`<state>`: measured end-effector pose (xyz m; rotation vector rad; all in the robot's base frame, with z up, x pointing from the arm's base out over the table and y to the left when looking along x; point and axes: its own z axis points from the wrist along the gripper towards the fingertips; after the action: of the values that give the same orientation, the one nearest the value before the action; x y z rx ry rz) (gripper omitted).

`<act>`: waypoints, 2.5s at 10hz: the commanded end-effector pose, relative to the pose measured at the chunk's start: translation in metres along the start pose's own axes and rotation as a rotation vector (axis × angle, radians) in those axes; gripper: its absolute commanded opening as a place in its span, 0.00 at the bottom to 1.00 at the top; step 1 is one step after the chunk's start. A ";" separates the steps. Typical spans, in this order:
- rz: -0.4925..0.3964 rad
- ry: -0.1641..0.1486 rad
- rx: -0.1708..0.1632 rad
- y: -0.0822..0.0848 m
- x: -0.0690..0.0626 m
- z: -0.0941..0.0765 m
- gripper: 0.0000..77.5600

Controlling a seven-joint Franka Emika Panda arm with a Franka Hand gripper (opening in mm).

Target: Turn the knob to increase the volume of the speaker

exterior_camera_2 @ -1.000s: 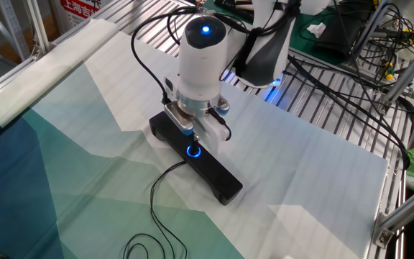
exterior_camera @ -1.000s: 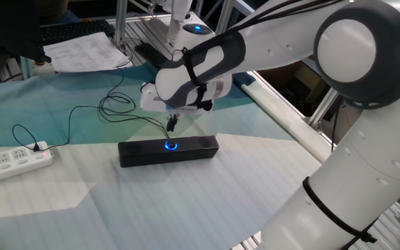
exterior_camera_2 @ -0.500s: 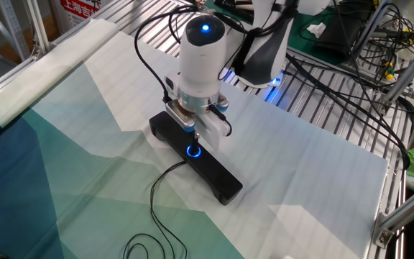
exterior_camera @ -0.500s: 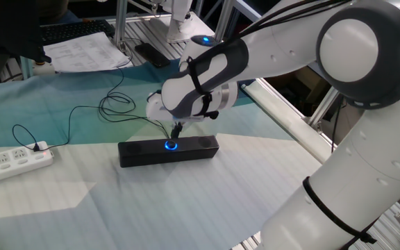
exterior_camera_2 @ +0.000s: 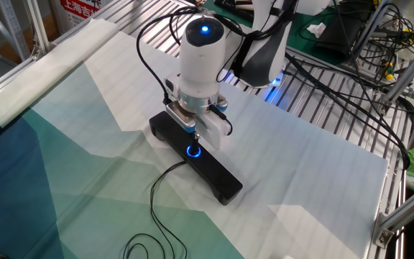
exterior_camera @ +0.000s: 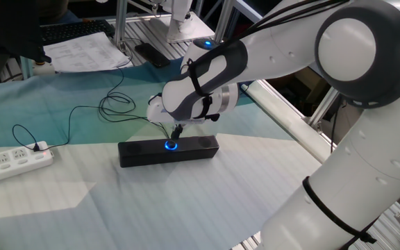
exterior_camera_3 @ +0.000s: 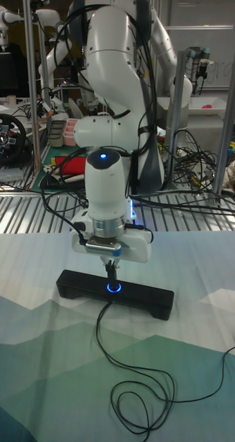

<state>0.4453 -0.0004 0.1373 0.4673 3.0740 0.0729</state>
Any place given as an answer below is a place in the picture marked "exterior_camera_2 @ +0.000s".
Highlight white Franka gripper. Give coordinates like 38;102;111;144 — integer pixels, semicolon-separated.
165;73;230;151

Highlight speaker knob with blue ring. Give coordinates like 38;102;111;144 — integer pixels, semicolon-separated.
185;143;203;159

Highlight black speaker bar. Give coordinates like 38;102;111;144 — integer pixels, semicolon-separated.
148;110;244;206

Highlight teal and white tablecloth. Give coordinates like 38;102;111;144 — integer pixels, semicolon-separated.
0;17;390;259

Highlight green cutting mat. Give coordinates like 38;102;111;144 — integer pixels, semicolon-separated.
206;0;373;66

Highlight crumpled white tissue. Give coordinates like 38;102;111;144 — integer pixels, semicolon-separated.
306;22;327;39

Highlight white box with red label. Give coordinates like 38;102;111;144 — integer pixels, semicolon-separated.
50;0;106;35

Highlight black fabric bag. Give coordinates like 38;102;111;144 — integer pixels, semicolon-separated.
314;9;366;65

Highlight grey perforated shelf upright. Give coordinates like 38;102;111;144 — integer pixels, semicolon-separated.
0;0;32;61

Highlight short looped black cable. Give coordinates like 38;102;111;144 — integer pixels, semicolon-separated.
208;103;234;137

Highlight long black camera cable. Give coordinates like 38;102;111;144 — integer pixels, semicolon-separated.
135;6;201;106

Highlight thin black speaker cable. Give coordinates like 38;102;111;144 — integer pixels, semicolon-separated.
122;160;188;259

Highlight aluminium frame post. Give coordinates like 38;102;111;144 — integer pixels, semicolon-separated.
23;0;52;58

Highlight yellow handled screwdriver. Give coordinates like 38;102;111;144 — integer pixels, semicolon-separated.
382;60;395;81

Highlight thick black cable pair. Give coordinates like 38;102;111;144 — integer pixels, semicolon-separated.
282;52;411;171

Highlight tangled black cable bundle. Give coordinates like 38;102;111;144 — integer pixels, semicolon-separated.
357;1;414;91

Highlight aluminium frame beam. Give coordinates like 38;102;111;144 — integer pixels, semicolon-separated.
379;34;414;109
372;179;414;249

